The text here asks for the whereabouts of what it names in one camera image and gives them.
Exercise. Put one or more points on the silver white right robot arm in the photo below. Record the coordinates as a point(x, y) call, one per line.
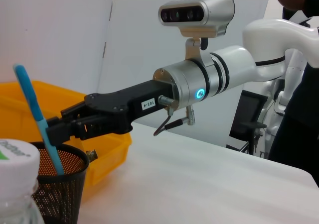
point(231, 67)

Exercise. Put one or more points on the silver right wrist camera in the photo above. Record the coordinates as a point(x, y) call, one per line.
point(211, 10)

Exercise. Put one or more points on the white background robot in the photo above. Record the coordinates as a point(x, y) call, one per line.
point(296, 64)

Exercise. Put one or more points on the blue scissors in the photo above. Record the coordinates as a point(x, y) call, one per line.
point(32, 97)

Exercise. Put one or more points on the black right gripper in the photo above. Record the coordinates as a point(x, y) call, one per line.
point(129, 102)

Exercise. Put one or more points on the yellow plastic bin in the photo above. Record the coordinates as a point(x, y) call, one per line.
point(109, 146)

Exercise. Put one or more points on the grey wall panel hinge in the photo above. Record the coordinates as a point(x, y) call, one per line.
point(104, 49)

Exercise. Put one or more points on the black mesh pen holder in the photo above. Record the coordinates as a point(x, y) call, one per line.
point(67, 191)

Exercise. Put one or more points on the person in black clothes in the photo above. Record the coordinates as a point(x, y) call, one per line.
point(299, 134)

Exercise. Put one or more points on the clear bottle with green label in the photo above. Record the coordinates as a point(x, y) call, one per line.
point(15, 164)

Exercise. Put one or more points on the green plastic wrapper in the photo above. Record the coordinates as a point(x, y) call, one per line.
point(92, 154)

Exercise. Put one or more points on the black office chair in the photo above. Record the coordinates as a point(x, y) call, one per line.
point(246, 114)

